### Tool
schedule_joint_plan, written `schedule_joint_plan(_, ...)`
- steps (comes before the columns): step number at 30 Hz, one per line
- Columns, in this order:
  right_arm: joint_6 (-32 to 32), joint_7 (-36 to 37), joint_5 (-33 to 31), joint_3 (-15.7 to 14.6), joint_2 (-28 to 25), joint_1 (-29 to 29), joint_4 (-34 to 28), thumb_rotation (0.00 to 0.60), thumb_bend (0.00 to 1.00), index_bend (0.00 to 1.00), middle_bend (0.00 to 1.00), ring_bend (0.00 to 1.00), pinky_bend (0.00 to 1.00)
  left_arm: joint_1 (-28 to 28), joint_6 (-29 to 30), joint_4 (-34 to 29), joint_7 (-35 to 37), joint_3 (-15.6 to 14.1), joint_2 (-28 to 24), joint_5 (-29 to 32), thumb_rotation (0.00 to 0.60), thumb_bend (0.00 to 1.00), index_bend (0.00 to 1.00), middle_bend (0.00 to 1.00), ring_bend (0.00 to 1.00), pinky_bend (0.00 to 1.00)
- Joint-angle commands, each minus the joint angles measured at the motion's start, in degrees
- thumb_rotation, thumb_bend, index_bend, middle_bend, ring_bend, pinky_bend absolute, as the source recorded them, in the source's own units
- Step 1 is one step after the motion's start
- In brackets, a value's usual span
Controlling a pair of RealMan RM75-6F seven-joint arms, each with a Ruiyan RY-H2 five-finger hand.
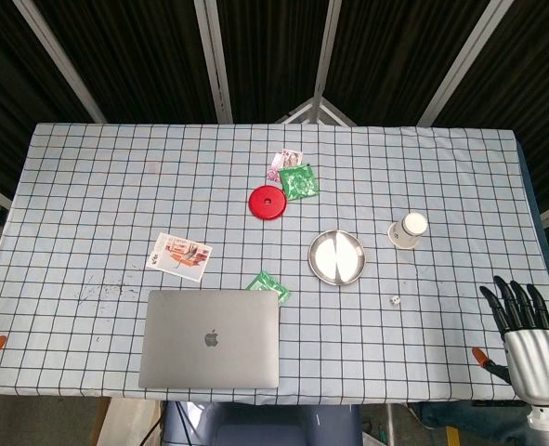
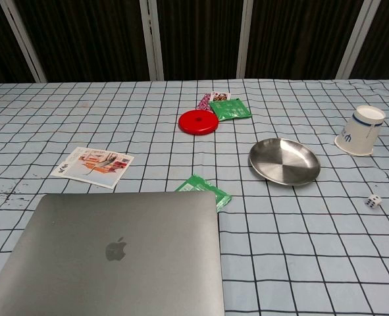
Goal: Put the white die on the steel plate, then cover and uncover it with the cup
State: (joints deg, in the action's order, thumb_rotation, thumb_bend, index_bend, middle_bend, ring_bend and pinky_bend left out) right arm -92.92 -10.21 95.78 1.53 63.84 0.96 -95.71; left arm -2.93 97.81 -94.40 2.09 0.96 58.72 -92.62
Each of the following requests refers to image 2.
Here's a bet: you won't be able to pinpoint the white paper cup blue print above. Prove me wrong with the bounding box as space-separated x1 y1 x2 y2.
334 104 386 157

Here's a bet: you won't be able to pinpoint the white die black dots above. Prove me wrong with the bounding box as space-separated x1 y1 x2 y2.
364 194 383 209

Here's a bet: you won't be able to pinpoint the round metal plate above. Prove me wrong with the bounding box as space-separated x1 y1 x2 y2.
248 138 322 187

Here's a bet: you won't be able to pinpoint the silver laptop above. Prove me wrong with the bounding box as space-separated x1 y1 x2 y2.
0 191 226 316

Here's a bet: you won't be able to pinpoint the crumpled green sachet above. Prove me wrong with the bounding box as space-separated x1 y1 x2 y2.
175 174 233 213

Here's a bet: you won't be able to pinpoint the red round plastic disc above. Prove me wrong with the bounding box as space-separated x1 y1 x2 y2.
178 109 220 137

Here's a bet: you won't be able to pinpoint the flat green sachet white print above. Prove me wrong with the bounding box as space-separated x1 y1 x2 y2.
208 97 253 122

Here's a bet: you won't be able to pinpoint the illustrated orange postcard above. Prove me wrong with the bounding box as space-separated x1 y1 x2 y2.
57 146 135 190

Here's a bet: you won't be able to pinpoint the light blue checkered tablecloth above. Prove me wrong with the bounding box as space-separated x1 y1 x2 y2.
0 78 389 316

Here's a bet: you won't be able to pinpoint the white screen frame post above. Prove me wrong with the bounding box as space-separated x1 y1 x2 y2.
0 0 47 83
236 0 255 79
139 0 165 81
334 0 373 80

